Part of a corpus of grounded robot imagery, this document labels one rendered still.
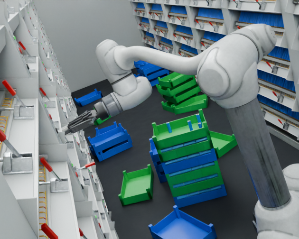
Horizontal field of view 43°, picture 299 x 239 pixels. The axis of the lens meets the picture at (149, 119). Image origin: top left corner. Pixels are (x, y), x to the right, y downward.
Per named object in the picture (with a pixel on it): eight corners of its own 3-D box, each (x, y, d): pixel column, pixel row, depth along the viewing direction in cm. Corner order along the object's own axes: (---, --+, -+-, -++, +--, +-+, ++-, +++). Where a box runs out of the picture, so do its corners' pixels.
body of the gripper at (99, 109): (111, 119, 156) (91, 130, 155) (107, 113, 164) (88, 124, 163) (102, 104, 153) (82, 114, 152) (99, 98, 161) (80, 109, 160)
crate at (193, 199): (220, 176, 238) (218, 166, 235) (227, 195, 219) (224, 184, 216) (174, 189, 241) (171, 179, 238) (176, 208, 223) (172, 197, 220)
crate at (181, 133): (205, 120, 223) (201, 108, 220) (210, 135, 204) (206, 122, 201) (155, 134, 226) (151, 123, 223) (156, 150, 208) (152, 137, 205)
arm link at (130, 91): (122, 111, 165) (107, 85, 163) (154, 94, 167) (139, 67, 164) (125, 114, 155) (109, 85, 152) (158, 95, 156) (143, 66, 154)
